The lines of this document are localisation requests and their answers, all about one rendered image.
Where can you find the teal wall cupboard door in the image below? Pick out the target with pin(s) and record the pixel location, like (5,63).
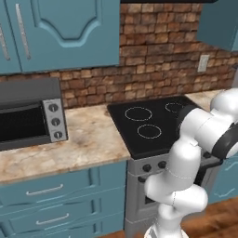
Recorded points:
(68,37)
(7,28)

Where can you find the teal wall cupboard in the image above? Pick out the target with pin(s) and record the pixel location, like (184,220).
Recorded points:
(217,21)

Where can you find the black range hood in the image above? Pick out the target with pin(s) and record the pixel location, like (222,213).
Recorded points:
(167,1)

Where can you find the white wall socket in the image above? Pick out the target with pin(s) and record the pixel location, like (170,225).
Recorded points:
(203,63)

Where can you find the black stove knob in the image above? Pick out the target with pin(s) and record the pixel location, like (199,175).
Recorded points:
(147,168)
(162,164)
(207,155)

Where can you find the teal drawer front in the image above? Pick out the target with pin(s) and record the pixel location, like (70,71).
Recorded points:
(83,210)
(86,231)
(77,182)

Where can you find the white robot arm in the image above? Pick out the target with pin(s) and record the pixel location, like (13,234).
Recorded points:
(186,161)

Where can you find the teal base cupboard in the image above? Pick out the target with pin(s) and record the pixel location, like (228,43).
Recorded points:
(227,182)

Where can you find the grey toaster oven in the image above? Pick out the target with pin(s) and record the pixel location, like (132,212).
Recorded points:
(21,124)

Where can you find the black hob stove range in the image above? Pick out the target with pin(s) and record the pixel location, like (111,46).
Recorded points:
(148,142)

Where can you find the toaster oven knob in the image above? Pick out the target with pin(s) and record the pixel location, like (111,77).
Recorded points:
(55,121)
(53,107)
(58,134)

